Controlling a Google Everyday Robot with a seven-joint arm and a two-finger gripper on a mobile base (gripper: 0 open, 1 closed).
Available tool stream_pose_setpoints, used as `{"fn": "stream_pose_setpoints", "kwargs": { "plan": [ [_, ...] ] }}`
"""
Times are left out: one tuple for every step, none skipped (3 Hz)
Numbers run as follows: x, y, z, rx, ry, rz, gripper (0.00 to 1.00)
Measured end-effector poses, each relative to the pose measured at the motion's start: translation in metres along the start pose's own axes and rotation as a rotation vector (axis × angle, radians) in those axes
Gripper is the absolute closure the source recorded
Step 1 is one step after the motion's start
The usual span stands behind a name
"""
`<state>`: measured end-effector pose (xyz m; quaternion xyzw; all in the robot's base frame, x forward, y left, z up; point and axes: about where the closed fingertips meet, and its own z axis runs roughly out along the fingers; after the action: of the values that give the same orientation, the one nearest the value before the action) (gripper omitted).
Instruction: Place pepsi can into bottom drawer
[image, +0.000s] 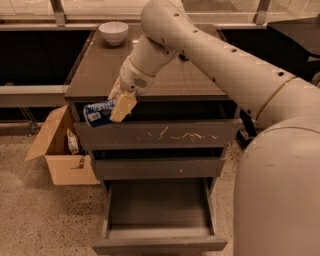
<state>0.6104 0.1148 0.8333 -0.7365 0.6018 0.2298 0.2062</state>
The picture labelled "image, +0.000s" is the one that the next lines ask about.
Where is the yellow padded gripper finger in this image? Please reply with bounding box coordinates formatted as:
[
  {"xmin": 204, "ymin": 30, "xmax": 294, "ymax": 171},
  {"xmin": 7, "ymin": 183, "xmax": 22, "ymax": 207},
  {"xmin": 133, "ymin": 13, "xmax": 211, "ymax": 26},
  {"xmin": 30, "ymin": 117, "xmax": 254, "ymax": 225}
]
[
  {"xmin": 110, "ymin": 92, "xmax": 137, "ymax": 123},
  {"xmin": 108, "ymin": 79, "xmax": 121, "ymax": 100}
]

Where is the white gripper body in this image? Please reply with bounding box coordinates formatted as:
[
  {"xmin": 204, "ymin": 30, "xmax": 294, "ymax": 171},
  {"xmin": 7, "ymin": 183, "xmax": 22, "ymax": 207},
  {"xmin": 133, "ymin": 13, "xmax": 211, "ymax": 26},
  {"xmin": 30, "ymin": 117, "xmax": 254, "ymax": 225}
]
[{"xmin": 119, "ymin": 57, "xmax": 155, "ymax": 95}]

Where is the blue pepsi can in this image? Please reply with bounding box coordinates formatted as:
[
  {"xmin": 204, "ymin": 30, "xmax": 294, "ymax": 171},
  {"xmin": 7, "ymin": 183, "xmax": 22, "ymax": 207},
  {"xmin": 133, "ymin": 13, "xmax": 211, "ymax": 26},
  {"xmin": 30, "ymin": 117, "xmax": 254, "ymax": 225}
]
[{"xmin": 83, "ymin": 100, "xmax": 115, "ymax": 128}]

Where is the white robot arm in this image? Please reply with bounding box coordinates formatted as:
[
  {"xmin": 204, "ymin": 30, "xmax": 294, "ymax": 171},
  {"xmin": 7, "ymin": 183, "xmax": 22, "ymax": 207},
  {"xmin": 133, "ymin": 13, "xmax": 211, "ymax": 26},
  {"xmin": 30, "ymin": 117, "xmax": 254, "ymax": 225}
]
[{"xmin": 111, "ymin": 0, "xmax": 320, "ymax": 256}]

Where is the grey top drawer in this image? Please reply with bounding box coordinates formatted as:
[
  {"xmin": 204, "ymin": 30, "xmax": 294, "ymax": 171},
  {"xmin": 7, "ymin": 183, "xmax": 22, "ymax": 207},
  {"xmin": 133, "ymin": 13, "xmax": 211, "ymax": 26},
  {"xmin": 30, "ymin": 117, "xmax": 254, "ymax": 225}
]
[{"xmin": 74, "ymin": 119, "xmax": 241, "ymax": 150}]

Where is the grey drawer cabinet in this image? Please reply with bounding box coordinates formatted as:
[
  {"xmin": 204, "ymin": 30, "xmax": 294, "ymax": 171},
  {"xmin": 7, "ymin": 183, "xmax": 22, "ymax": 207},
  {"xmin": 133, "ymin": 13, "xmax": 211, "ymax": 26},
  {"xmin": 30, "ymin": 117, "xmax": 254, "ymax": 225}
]
[{"xmin": 66, "ymin": 25, "xmax": 240, "ymax": 256}]

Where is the grey middle drawer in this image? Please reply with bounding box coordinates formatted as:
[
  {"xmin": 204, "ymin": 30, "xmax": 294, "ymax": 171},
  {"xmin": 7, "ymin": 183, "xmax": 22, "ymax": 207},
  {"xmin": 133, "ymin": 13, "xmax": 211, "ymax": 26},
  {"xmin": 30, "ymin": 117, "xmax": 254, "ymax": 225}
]
[{"xmin": 92, "ymin": 157, "xmax": 225, "ymax": 180}]

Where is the grey open bottom drawer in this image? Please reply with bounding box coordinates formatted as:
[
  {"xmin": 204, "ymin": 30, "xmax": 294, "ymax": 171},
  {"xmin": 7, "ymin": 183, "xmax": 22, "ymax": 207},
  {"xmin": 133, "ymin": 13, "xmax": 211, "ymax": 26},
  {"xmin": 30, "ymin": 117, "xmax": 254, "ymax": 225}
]
[{"xmin": 92, "ymin": 178, "xmax": 228, "ymax": 255}]

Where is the white ceramic bowl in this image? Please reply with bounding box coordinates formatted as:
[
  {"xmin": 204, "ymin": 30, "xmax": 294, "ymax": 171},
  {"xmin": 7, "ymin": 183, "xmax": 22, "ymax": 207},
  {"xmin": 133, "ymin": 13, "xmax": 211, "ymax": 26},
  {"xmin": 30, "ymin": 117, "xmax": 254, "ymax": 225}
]
[{"xmin": 98, "ymin": 22, "xmax": 129, "ymax": 45}]

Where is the dark chocolate bar wrapper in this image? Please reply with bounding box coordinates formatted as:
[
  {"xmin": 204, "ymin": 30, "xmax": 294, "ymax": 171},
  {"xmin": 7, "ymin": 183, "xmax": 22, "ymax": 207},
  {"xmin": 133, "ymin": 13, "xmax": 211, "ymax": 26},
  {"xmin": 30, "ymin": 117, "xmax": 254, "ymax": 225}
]
[{"xmin": 179, "ymin": 54, "xmax": 189, "ymax": 62}]

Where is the crumpled snack bag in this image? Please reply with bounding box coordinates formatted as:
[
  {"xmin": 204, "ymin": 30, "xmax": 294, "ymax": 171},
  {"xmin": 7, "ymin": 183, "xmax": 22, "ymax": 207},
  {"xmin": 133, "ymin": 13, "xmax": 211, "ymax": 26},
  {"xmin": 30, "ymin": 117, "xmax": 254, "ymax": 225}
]
[{"xmin": 67, "ymin": 129, "xmax": 79, "ymax": 155}]

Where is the open cardboard box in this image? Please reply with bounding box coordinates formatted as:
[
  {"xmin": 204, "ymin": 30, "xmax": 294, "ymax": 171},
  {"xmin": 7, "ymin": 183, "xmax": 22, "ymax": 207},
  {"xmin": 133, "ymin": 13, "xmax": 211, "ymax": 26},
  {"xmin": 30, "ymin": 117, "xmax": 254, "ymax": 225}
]
[{"xmin": 25, "ymin": 105, "xmax": 99, "ymax": 185}]

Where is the black stand with wheels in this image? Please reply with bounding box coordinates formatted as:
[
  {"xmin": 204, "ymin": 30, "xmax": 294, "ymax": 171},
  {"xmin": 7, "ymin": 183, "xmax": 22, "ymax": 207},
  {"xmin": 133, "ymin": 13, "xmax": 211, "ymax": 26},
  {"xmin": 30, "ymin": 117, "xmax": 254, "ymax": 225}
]
[{"xmin": 237, "ymin": 110, "xmax": 257, "ymax": 148}]

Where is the dark side table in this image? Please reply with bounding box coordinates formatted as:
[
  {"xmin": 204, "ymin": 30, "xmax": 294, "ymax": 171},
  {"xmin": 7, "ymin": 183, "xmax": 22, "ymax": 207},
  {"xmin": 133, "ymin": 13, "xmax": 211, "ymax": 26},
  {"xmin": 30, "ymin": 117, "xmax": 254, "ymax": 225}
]
[{"xmin": 267, "ymin": 16, "xmax": 320, "ymax": 56}]

